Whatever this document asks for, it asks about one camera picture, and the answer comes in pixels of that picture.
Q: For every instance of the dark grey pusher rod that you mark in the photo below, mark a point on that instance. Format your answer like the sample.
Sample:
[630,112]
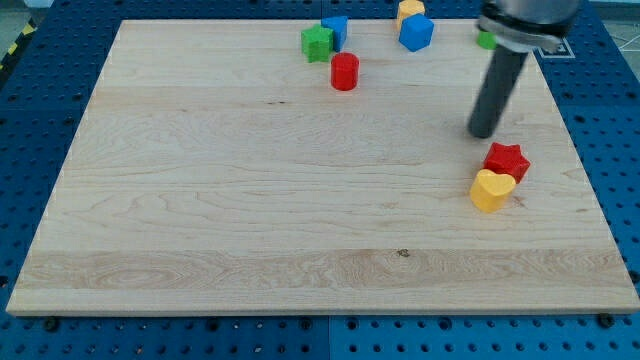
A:
[500,79]

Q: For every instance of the red star block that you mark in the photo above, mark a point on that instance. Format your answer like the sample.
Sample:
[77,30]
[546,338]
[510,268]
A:
[507,159]

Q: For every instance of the yellow heart block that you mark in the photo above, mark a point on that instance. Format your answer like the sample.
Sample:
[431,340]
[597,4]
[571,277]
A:
[490,191]

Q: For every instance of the green block behind arm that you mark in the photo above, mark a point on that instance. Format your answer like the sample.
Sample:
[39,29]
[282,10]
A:
[486,40]

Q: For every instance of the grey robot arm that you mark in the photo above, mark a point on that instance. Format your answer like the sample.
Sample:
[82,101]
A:
[519,27]

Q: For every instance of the green star block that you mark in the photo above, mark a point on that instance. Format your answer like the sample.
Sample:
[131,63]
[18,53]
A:
[317,43]

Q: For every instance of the white fiducial marker tag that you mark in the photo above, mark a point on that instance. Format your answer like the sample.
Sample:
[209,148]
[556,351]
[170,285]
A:
[562,51]

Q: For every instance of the blue cube block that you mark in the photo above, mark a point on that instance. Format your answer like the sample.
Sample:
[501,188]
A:
[416,32]

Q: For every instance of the yellow hexagon block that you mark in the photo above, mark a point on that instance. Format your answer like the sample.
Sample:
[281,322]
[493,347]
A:
[407,8]

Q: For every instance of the red cylinder block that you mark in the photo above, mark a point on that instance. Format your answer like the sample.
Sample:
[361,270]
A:
[344,71]

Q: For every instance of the large wooden board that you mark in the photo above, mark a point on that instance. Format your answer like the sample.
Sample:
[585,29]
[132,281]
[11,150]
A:
[216,172]

